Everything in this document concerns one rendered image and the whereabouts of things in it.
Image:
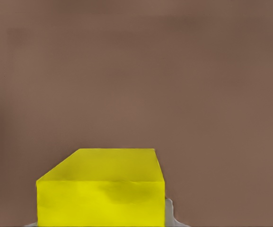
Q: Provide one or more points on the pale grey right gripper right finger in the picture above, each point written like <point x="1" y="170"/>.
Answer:
<point x="169" y="214"/>

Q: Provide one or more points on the yellow square block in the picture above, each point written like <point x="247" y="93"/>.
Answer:
<point x="103" y="196"/>

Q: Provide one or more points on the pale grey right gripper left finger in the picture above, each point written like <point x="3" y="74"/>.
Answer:
<point x="32" y="224"/>

